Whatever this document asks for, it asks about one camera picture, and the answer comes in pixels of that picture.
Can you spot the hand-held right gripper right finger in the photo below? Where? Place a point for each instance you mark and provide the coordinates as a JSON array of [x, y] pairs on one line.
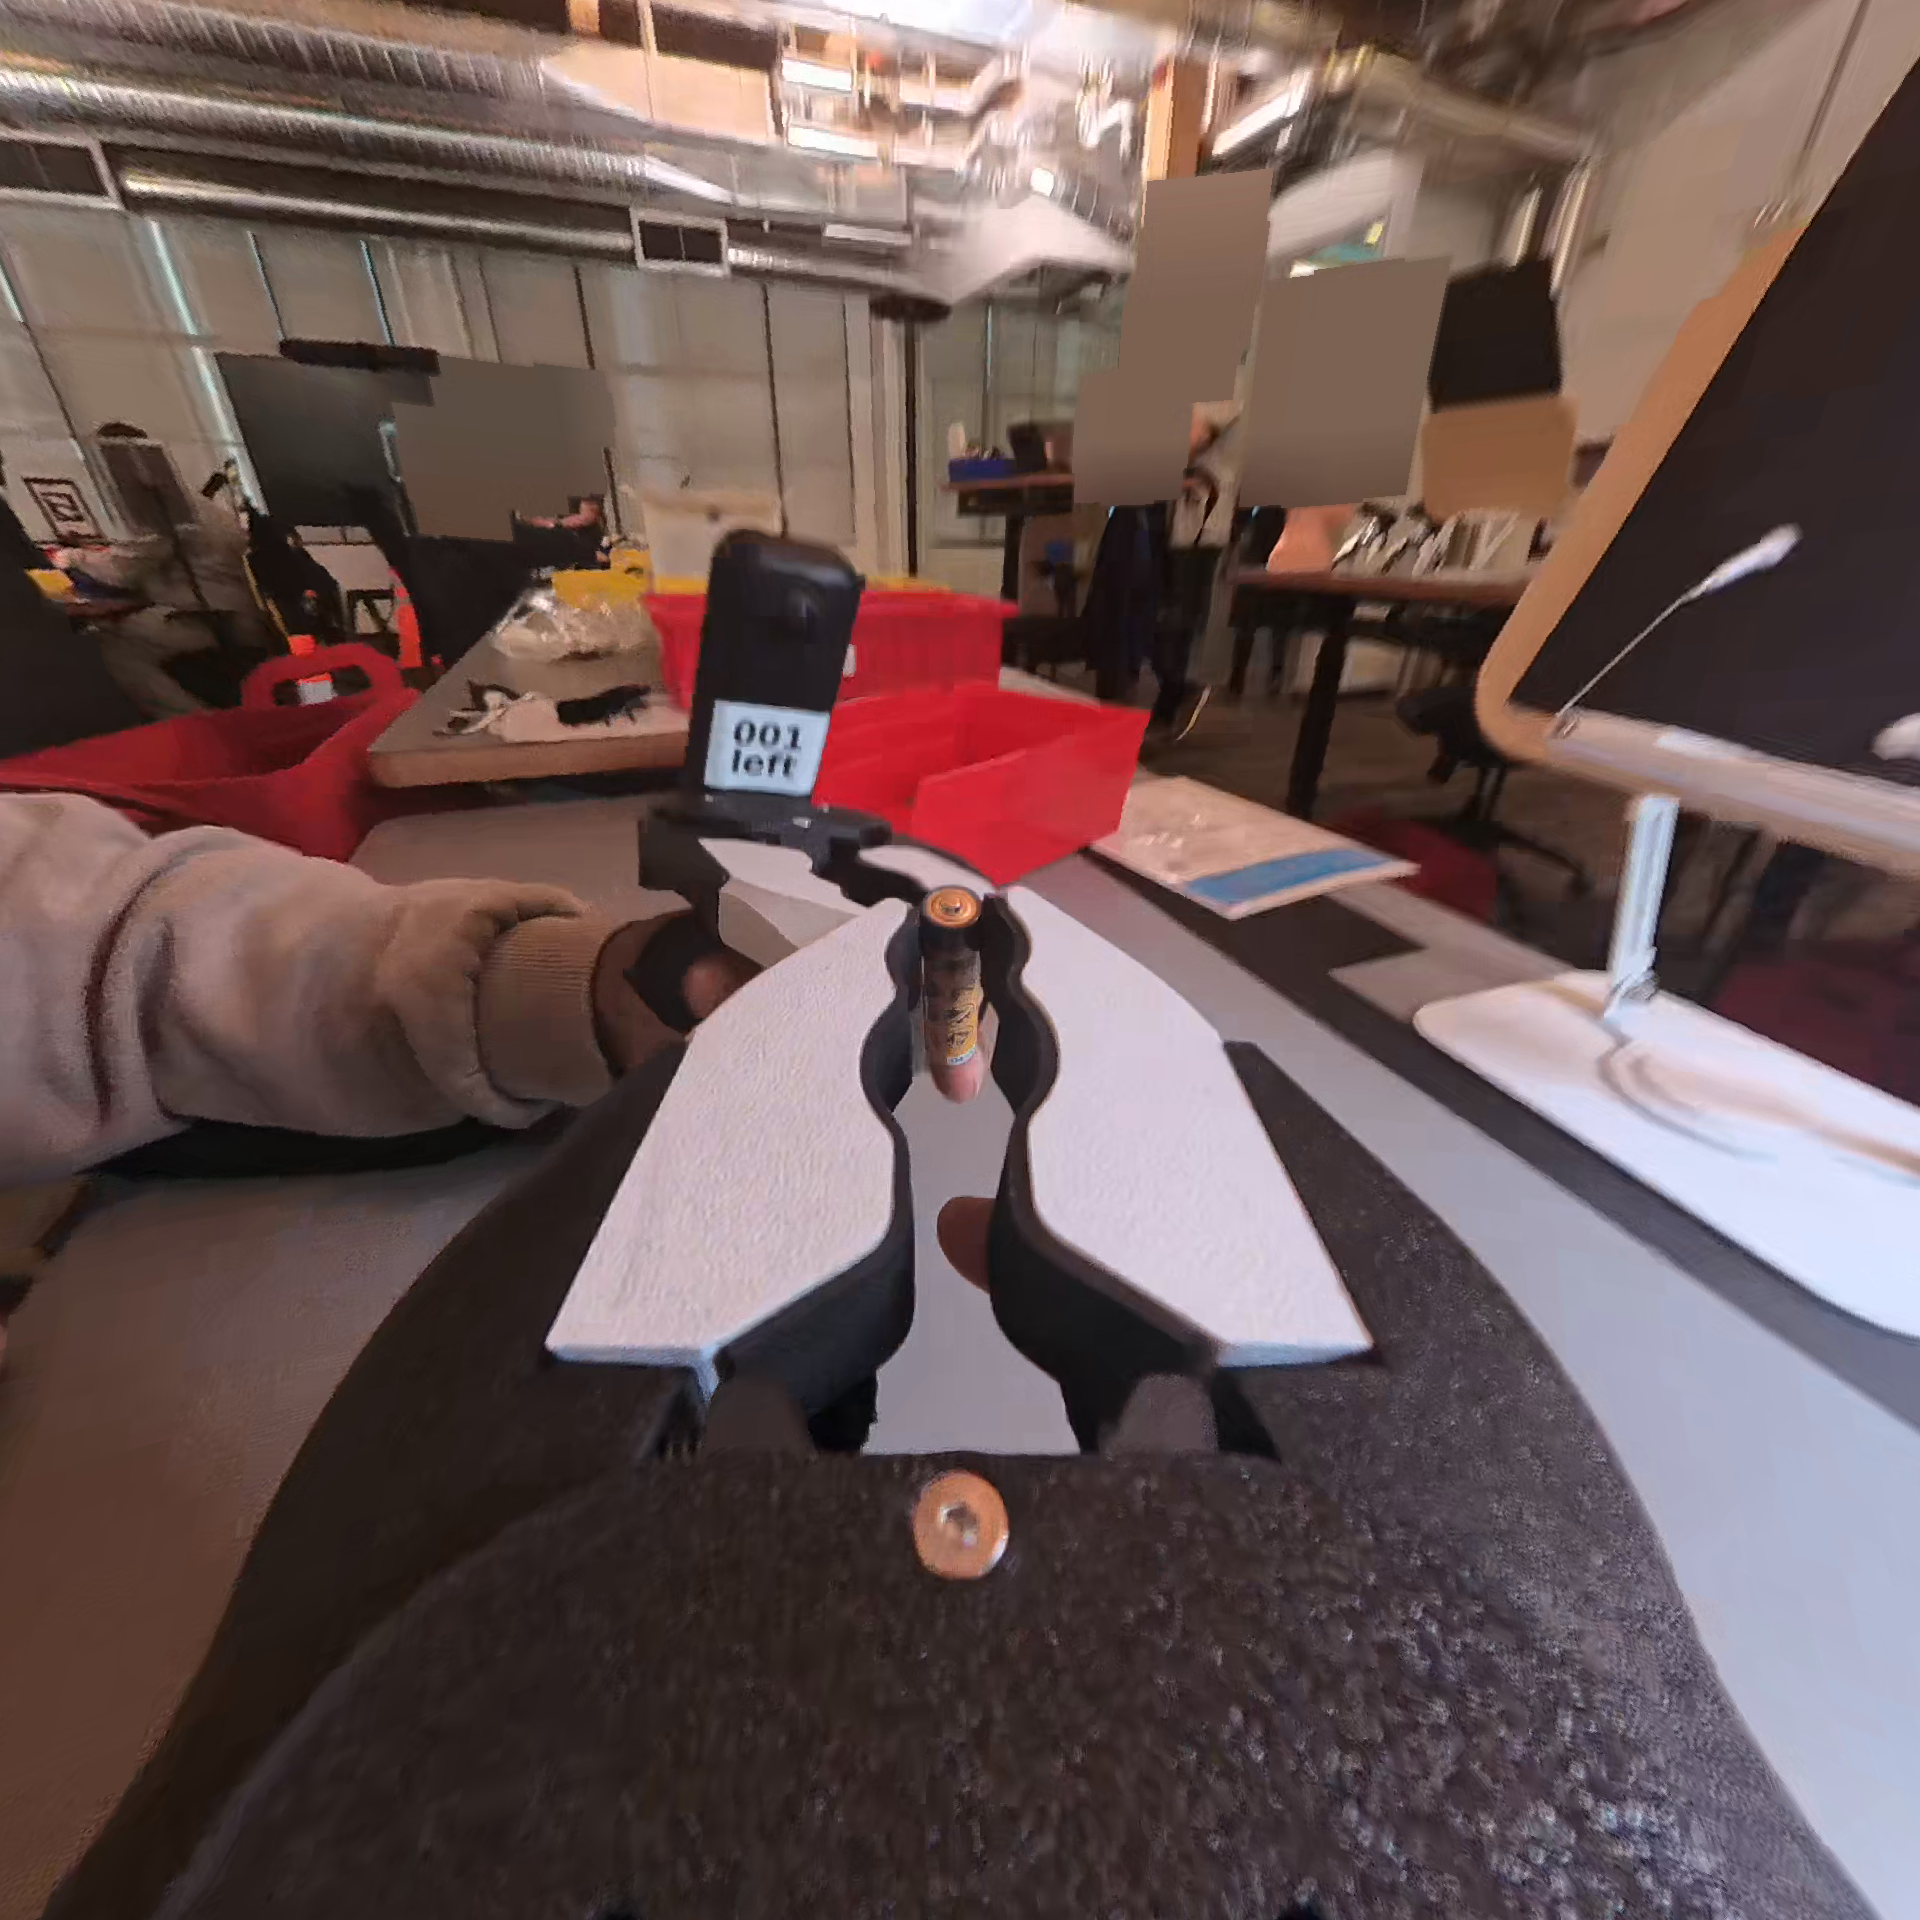
[[1185, 1186]]

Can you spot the red plastic bin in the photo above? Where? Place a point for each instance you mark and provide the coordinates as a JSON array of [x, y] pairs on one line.
[[1031, 796]]

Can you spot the black copper battery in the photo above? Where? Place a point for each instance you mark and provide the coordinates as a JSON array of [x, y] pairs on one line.
[[950, 1006]]

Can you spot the orange traffic cone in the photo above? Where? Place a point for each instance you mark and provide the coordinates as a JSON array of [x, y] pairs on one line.
[[409, 634]]

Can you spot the black office chair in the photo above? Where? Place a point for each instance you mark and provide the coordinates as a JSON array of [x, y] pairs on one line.
[[1464, 749]]

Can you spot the person's dark pants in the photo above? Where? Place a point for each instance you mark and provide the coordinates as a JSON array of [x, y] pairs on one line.
[[299, 1149]]

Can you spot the brown wooden desk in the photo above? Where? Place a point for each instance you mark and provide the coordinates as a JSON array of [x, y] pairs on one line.
[[1379, 592]]

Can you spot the white paper with blue band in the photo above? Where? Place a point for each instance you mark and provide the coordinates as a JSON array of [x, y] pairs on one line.
[[1198, 845]]

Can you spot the grey work table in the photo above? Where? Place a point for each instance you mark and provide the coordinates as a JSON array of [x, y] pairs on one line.
[[454, 757]]

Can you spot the blue plastic bin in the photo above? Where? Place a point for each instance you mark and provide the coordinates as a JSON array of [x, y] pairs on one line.
[[993, 464]]

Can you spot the metal air duct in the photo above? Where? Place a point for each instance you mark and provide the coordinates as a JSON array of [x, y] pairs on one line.
[[299, 88]]

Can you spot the stacked red plastic bins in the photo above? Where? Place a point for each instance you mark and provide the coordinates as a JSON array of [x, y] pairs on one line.
[[930, 641]]

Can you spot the clear plastic bag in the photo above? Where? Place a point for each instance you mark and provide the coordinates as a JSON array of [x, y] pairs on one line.
[[569, 634]]

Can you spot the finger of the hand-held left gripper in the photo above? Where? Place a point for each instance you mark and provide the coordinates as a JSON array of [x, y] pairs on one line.
[[777, 908], [921, 881]]

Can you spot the tall wooden desk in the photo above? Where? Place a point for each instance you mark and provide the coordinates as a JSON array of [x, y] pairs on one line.
[[1005, 488]]

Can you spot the person's left hand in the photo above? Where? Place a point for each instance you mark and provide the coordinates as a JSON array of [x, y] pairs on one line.
[[662, 991]]

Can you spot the beige cardboard sheet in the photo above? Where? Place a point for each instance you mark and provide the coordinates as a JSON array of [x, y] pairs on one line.
[[1505, 462]]

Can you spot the black monitor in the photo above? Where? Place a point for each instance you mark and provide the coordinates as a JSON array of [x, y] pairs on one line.
[[1492, 332]]

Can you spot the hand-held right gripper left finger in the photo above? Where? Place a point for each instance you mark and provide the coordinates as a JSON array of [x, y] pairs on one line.
[[738, 1186]]

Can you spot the large black screen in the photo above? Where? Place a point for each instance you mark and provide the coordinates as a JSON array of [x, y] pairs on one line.
[[299, 437]]

